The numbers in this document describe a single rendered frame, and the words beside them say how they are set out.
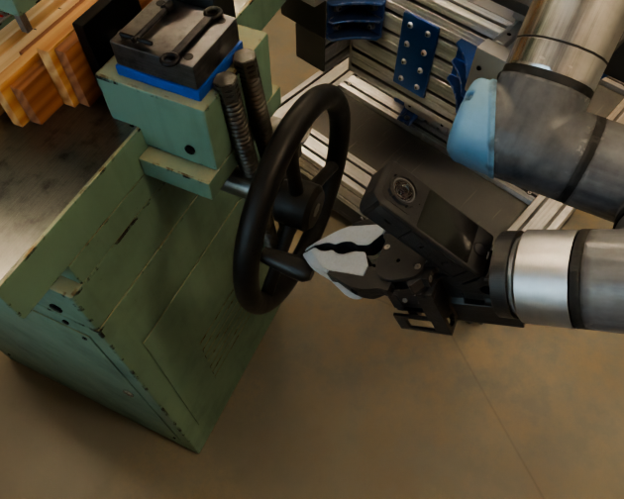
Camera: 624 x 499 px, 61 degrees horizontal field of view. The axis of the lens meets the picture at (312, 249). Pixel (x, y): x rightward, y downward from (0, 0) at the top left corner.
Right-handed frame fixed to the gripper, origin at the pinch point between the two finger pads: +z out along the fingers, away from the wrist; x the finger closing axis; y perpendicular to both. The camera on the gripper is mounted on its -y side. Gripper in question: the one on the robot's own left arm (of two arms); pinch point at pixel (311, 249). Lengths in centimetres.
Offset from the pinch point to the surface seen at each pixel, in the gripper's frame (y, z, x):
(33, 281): -11.2, 20.8, -14.5
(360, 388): 79, 39, 18
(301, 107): -9.8, 1.2, 10.5
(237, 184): -2.2, 14.5, 7.9
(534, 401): 99, 4, 33
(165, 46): -20.4, 10.6, 8.2
